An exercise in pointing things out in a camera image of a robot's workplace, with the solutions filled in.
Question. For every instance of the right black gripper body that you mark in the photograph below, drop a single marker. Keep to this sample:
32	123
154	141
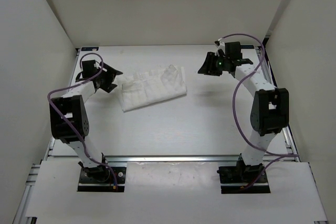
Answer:
222	61

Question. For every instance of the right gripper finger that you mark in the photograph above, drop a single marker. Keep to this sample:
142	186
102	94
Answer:
210	73
208	63

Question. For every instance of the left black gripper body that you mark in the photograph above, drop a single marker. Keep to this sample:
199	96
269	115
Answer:
106	75

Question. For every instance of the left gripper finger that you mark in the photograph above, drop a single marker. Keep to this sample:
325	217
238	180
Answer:
115	72
110	87

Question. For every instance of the white pleated skirt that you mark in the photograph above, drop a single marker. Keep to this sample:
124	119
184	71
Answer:
147	88

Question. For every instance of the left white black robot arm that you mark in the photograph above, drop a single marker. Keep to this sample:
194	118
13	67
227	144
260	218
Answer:
69	120

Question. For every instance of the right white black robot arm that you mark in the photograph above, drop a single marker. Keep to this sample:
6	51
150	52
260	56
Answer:
269	111

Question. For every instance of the right blue corner label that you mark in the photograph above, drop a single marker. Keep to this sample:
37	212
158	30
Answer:
247	47

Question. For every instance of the blue corner label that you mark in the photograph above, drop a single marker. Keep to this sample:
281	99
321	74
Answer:
89	48
247	47

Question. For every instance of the left blue corner label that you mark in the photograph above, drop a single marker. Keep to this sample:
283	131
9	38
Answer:
89	48

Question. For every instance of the white front cover board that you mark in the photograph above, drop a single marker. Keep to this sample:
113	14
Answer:
175	193

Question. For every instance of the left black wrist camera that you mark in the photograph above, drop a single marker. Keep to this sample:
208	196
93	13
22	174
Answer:
89	69

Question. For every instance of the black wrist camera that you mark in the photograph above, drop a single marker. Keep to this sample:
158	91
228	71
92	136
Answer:
89	69
232	51

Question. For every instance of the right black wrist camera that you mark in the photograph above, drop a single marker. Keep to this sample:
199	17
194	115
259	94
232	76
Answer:
232	51

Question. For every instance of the aluminium right side rail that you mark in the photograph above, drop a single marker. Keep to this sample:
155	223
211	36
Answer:
280	99

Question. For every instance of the aluminium rail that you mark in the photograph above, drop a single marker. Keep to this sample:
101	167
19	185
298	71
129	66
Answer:
280	99
171	159

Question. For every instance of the aluminium front rail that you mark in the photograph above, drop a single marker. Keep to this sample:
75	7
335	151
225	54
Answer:
171	159

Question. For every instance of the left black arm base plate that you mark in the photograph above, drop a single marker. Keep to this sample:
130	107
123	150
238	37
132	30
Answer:
104	183

